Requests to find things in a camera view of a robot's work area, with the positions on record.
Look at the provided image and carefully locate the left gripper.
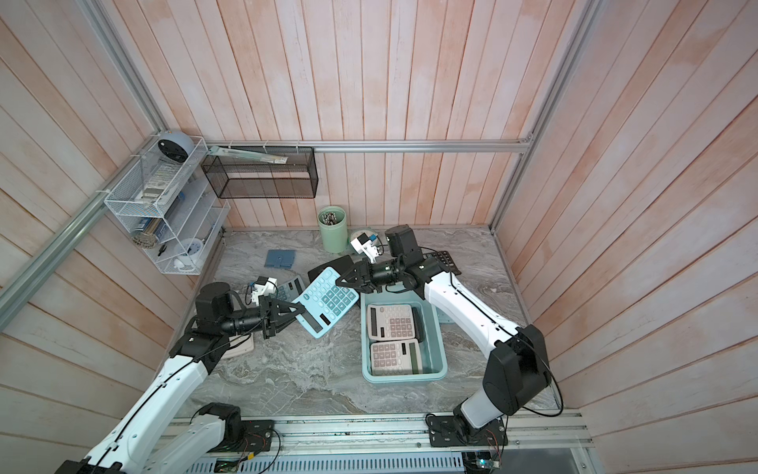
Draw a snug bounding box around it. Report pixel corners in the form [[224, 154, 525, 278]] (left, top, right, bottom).
[[220, 294, 305, 339]]

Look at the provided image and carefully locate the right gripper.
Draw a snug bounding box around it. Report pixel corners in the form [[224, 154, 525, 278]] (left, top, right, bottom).
[[336, 261, 407, 295]]

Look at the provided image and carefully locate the small teal calculator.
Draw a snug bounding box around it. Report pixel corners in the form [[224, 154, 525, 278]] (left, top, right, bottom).
[[294, 267, 359, 339]]

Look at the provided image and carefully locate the pink calculator face down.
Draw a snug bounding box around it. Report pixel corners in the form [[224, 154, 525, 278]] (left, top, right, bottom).
[[367, 304, 416, 342], [369, 339, 422, 376]]

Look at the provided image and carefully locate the mint green storage box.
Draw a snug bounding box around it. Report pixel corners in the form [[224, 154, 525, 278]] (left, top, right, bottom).
[[360, 292, 448, 384]]

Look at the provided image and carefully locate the black calculator front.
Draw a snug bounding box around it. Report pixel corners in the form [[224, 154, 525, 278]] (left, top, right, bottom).
[[412, 306, 424, 346]]

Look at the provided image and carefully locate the black calculator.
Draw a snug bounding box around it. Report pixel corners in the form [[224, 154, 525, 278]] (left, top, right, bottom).
[[428, 251, 462, 276], [412, 306, 424, 346]]

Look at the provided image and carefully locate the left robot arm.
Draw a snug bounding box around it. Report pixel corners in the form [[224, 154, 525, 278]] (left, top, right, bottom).
[[57, 282, 306, 473]]

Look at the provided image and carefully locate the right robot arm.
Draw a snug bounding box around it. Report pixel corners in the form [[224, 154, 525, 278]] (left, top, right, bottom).
[[337, 254, 553, 432]]

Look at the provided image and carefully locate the black calculator face down large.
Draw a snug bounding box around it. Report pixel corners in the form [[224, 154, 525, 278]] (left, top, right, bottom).
[[308, 255, 353, 282]]

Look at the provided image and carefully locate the teal calculator left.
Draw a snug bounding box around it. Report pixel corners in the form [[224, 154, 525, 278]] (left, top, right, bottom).
[[274, 276, 306, 302]]

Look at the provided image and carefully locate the black calculator back right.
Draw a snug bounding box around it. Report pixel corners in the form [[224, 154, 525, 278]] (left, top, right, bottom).
[[428, 251, 462, 276]]

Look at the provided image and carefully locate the teal calculator face down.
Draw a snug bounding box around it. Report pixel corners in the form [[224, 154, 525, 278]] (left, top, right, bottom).
[[435, 307, 454, 324]]

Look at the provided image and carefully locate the green pen cup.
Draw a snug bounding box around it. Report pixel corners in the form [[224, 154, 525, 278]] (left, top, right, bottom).
[[317, 205, 349, 254]]

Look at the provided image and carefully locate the ruler on basket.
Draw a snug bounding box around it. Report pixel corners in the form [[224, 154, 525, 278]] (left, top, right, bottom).
[[208, 145, 288, 165]]

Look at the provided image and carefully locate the grey round speaker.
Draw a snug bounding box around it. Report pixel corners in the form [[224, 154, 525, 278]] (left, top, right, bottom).
[[157, 130, 195, 164]]

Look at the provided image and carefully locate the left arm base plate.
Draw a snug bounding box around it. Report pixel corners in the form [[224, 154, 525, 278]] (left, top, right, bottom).
[[210, 420, 274, 455]]

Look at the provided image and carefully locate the black wire basket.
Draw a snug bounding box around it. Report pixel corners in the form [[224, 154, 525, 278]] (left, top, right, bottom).
[[201, 145, 319, 199]]

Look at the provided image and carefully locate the white wire shelf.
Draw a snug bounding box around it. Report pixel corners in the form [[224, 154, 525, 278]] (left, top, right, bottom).
[[105, 134, 230, 276]]

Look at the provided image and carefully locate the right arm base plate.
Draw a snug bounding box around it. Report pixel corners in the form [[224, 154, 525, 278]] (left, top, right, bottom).
[[424, 413, 508, 448]]

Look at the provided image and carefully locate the aluminium front rail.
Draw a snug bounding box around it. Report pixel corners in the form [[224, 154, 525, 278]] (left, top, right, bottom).
[[103, 408, 595, 460]]

